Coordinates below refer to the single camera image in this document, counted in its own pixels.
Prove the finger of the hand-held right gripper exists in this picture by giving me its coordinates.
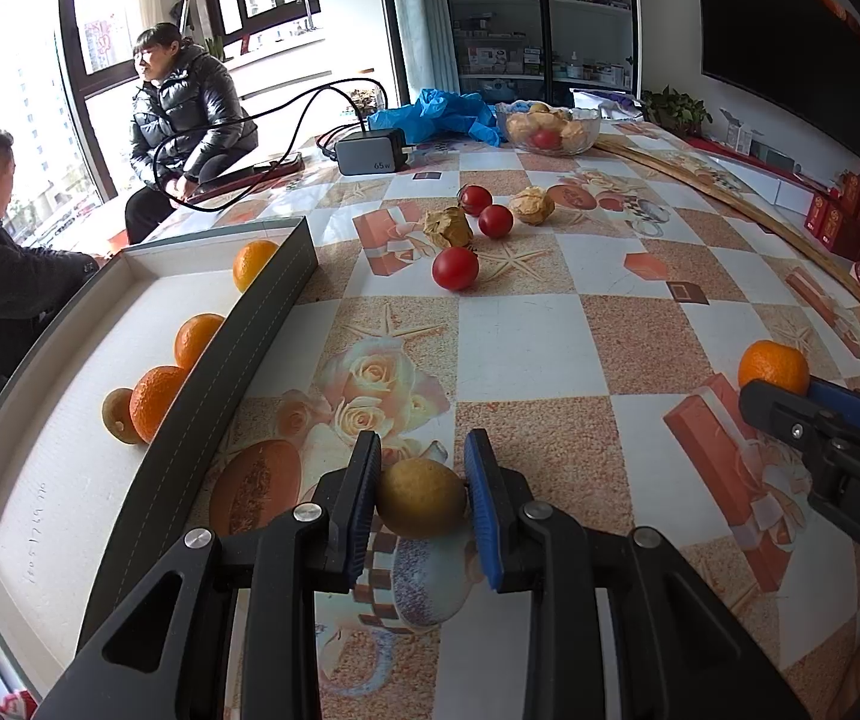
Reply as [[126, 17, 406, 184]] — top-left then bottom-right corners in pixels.
[[739, 380, 851, 458], [808, 382, 860, 432]]

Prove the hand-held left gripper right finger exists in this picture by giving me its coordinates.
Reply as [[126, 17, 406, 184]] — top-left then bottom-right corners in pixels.
[[464, 427, 810, 720]]

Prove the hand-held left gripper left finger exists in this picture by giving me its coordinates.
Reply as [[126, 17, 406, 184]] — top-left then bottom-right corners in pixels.
[[35, 431, 383, 720]]

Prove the rough-skinned mandarin orange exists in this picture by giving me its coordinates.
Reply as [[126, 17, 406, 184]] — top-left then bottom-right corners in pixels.
[[128, 365, 191, 445], [737, 340, 810, 396]]

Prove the small brown round fruit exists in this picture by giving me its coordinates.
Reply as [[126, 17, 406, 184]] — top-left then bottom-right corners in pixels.
[[101, 388, 138, 445], [376, 457, 470, 539]]

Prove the grey tray with white lining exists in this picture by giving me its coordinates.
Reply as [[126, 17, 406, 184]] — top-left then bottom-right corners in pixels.
[[0, 216, 320, 698]]

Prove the smooth-skinned orange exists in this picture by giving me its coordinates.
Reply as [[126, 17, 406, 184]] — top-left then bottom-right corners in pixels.
[[232, 239, 281, 293], [173, 313, 226, 372]]

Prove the long wooden strip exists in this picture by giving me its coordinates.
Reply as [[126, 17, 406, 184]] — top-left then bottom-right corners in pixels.
[[596, 136, 860, 316]]

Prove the white low sideboard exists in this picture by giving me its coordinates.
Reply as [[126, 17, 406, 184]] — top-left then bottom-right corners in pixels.
[[681, 131, 860, 301]]

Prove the white carton box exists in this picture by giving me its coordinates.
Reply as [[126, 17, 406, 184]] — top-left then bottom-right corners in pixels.
[[718, 109, 765, 155]]

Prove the green potted plant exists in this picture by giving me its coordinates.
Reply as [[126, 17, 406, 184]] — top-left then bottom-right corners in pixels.
[[640, 86, 712, 137]]

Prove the glass bowl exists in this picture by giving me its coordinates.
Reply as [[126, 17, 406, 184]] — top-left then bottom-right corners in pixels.
[[495, 103, 602, 157]]

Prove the white printed plastic bag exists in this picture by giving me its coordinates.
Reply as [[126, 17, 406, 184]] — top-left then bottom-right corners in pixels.
[[571, 88, 645, 125]]

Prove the dark red flat device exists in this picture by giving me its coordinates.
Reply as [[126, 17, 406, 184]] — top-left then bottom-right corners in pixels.
[[188, 151, 305, 205]]

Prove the grey power charger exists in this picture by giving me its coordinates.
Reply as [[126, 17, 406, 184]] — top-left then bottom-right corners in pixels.
[[335, 127, 408, 177]]

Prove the blue plastic bag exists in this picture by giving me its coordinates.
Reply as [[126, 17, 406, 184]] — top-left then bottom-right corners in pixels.
[[367, 88, 510, 147]]

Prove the clear snack container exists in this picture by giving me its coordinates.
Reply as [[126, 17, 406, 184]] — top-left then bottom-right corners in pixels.
[[349, 86, 387, 119]]

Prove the glass door display cabinet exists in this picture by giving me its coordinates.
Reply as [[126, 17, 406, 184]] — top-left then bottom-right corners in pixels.
[[433, 0, 637, 102]]

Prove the grey-blue curtain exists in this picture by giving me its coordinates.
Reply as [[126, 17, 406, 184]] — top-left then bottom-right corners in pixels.
[[385, 0, 461, 110]]

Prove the black framed window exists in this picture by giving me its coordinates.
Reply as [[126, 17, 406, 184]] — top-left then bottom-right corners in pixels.
[[0, 0, 401, 226]]

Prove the black wall screen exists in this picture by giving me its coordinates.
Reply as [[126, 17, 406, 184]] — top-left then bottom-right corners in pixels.
[[692, 0, 860, 181]]

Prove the black charging cable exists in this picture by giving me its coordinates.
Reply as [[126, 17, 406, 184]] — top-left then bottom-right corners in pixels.
[[152, 77, 389, 212]]

